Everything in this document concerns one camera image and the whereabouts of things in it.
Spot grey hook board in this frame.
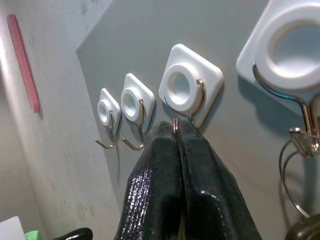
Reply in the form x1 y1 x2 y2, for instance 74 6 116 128
74 0 320 240

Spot keys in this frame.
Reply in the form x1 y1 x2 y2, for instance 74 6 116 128
278 126 320 240

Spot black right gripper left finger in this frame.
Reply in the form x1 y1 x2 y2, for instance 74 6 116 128
114 121 185 240

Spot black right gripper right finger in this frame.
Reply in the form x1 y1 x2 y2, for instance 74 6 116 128
176 121 262 240

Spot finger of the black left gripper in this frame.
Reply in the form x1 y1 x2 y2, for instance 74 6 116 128
51 227 94 240

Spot pink strip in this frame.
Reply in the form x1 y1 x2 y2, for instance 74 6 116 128
6 13 41 113

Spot white adhesive wall hook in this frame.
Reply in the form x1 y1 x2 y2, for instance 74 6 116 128
94 87 122 150
236 0 320 154
158 43 224 128
120 72 156 151

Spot green box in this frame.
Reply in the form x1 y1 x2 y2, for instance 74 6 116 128
24 230 42 240

